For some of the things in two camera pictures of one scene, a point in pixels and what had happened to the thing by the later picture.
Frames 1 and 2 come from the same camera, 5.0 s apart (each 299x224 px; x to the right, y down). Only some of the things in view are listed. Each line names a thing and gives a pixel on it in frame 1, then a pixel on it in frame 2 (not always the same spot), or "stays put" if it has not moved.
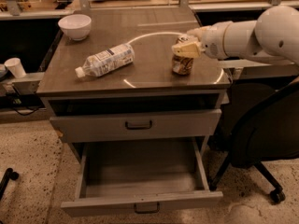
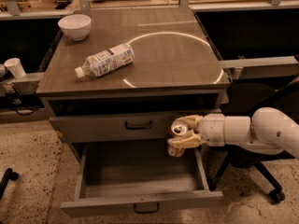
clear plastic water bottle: x=106 y=61 stays put
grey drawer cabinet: x=143 y=102 stays put
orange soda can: x=182 y=64 to x=177 y=129
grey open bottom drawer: x=142 y=176 stays put
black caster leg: x=9 y=174 stays put
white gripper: x=212 y=45 to x=212 y=129
